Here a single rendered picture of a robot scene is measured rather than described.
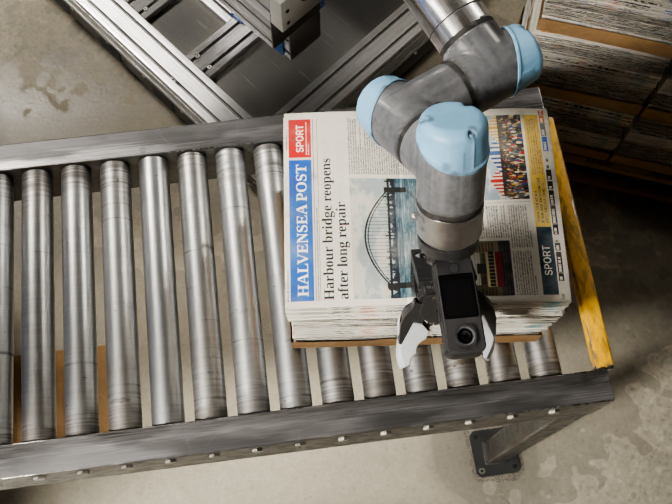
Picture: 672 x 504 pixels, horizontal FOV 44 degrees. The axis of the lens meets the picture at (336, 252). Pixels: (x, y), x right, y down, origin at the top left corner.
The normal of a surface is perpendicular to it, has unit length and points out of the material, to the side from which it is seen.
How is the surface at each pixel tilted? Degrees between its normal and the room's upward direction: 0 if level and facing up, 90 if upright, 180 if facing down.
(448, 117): 30
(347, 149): 3
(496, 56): 9
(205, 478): 0
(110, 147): 0
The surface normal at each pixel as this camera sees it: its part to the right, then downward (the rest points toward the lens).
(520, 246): -0.01, -0.33
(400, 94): -0.24, -0.67
